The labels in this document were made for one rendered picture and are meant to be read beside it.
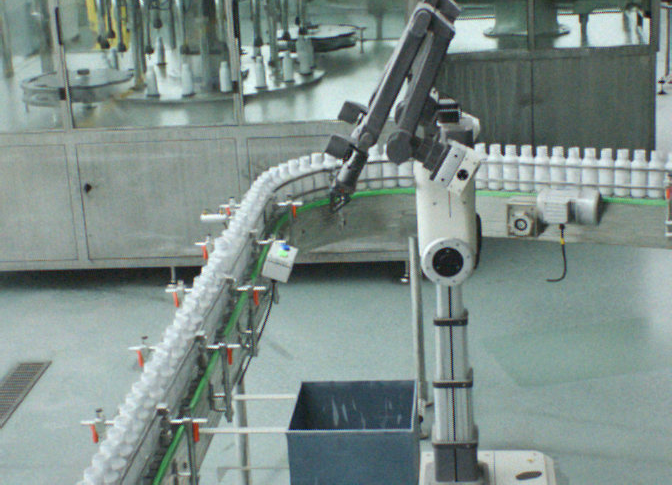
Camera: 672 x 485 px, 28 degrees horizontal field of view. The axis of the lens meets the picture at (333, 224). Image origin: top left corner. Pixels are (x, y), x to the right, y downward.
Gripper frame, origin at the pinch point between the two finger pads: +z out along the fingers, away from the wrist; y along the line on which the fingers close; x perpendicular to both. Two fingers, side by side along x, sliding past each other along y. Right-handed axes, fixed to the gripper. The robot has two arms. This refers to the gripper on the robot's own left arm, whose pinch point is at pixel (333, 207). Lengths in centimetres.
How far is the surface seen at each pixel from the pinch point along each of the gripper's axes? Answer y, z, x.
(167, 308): -255, 186, -37
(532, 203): -93, 1, 71
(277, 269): -1.6, 26.4, -6.8
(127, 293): -280, 200, -60
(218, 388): 50, 43, -10
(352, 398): 56, 26, 23
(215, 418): 58, 47, -7
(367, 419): 56, 30, 29
